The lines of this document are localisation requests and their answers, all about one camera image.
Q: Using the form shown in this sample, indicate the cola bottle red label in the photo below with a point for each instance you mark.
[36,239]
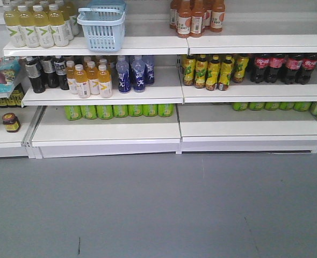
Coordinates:
[309,62]
[275,64]
[292,66]
[261,62]

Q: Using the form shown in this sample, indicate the light blue plastic basket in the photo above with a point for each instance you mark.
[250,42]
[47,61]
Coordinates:
[103,24]

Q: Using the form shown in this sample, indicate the orange vitamin drink bottle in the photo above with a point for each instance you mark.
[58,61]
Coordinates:
[104,81]
[71,77]
[82,83]

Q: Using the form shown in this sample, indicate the dark tea bottle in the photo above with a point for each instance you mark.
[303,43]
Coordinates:
[33,69]
[60,68]
[49,69]

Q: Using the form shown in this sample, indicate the blue sports drink bottle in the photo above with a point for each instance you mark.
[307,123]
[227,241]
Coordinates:
[149,69]
[122,68]
[139,73]

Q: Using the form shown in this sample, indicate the orange C100 drink bottle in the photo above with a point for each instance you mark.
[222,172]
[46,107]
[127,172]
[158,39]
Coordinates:
[184,19]
[197,19]
[217,16]

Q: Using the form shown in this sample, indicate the red lid sauce jar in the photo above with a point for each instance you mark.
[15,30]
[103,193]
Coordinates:
[11,122]

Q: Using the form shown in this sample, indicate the white metal shelving unit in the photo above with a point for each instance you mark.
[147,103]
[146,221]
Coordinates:
[203,120]

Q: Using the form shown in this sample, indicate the teal snack bag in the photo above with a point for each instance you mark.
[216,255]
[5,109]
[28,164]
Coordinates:
[9,70]

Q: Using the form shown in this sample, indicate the yellow lemon tea bottle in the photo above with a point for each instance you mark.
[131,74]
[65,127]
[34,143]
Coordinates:
[189,67]
[225,73]
[212,73]
[240,68]
[200,71]

